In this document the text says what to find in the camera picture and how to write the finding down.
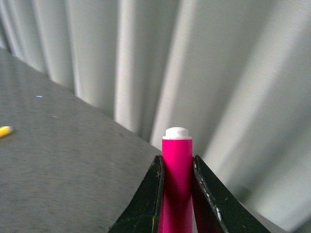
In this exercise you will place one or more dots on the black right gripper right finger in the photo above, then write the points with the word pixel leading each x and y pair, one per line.
pixel 216 210

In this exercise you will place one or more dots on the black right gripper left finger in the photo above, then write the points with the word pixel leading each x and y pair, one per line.
pixel 142 215

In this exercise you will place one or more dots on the pink highlighter pen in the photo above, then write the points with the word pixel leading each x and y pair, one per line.
pixel 176 211

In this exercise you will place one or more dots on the white pleated curtain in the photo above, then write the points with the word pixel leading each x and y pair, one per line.
pixel 90 86

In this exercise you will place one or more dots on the yellow highlighter pen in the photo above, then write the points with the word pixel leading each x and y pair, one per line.
pixel 5 131

